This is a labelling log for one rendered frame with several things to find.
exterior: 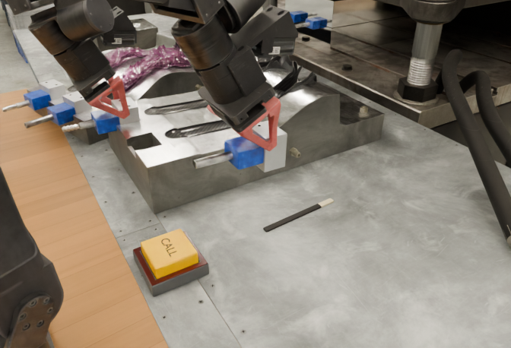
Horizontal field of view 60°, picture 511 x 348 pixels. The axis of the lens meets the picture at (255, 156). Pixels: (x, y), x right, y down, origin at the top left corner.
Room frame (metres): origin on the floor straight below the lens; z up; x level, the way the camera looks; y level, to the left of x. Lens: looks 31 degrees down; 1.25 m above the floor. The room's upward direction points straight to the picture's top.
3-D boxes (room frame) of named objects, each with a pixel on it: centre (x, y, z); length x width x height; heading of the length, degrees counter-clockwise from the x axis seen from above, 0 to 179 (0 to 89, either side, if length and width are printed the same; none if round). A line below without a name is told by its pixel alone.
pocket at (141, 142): (0.66, 0.19, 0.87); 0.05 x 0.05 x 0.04; 31
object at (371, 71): (1.77, -0.43, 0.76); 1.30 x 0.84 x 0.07; 31
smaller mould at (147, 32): (1.49, 0.45, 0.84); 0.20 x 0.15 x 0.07; 121
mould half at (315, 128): (0.81, 0.02, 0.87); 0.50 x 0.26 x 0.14; 121
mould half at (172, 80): (1.08, 0.27, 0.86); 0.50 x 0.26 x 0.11; 138
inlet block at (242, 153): (0.54, 0.03, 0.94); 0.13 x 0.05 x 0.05; 121
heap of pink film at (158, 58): (1.07, 0.27, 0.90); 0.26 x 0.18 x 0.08; 138
